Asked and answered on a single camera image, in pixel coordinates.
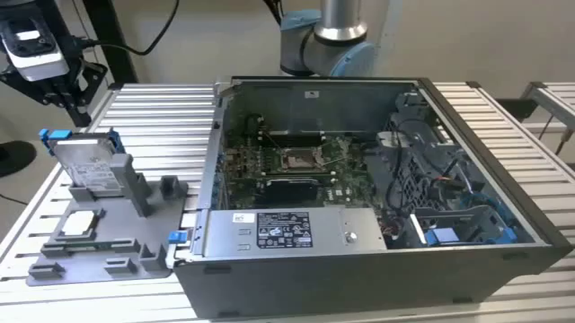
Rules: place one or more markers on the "black rectangular board cover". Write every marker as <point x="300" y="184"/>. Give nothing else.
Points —
<point x="292" y="191"/>

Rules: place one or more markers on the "silver CPU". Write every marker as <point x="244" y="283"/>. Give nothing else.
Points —
<point x="78" y="222"/>

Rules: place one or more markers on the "metal slat side table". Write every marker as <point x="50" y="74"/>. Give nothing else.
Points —
<point x="552" y="97"/>

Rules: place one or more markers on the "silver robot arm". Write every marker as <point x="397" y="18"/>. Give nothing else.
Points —
<point x="341" y="23"/>

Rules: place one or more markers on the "grey parts rack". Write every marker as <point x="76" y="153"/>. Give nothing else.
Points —
<point x="112" y="228"/>

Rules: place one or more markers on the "green motherboard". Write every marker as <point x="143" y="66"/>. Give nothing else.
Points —
<point x="349" y="188"/>

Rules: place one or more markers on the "black open PC case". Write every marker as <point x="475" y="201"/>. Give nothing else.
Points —
<point x="313" y="286"/>

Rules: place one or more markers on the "green RAM stick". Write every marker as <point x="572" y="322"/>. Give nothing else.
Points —
<point x="89" y="245"/>

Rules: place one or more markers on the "hard disk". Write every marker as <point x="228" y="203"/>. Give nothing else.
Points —
<point x="89" y="161"/>

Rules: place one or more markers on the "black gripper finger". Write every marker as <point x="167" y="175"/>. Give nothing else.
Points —
<point x="78" y="116"/>

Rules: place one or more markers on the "blue case latch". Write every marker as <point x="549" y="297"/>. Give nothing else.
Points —
<point x="176" y="237"/>

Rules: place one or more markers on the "CPU socket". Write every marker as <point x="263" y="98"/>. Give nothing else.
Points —
<point x="300" y="159"/>

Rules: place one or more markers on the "black frame post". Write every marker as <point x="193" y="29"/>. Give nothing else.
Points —
<point x="113" y="40"/>

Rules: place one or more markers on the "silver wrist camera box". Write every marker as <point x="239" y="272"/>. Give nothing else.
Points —
<point x="36" y="54"/>

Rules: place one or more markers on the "blue carrier in bay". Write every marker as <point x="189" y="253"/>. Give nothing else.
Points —
<point x="440" y="235"/>

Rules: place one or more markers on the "black round stand foot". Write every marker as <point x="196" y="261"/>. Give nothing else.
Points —
<point x="14" y="158"/>

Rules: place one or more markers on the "black plastic disk bay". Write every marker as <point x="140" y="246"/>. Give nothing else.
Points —
<point x="404" y="168"/>

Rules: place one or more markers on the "silver power supply unit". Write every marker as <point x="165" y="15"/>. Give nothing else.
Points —
<point x="224" y="232"/>

